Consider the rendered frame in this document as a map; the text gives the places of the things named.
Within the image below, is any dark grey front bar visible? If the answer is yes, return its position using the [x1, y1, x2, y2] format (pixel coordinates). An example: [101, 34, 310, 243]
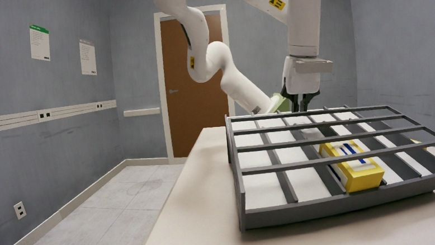
[245, 173, 435, 229]

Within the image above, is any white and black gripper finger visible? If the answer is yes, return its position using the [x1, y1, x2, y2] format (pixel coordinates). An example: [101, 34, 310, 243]
[300, 90, 320, 112]
[280, 83, 299, 112]

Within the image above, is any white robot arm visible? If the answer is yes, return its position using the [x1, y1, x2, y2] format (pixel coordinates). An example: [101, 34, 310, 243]
[153, 0, 333, 115]

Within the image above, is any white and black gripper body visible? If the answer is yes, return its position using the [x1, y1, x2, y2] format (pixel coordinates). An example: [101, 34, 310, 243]
[282, 55, 320, 95]

